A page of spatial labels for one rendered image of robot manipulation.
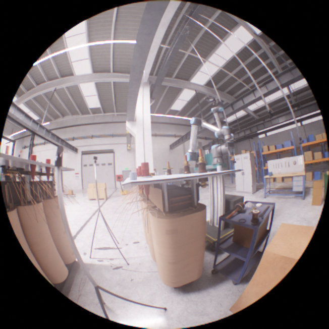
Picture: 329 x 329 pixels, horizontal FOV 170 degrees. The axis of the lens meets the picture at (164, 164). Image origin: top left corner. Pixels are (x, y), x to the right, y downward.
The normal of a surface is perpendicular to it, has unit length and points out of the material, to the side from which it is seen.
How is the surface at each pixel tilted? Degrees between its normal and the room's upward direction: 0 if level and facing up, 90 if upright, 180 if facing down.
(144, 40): 180
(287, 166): 90
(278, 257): 90
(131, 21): 174
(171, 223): 90
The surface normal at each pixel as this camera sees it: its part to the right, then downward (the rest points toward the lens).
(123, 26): -0.01, 0.99
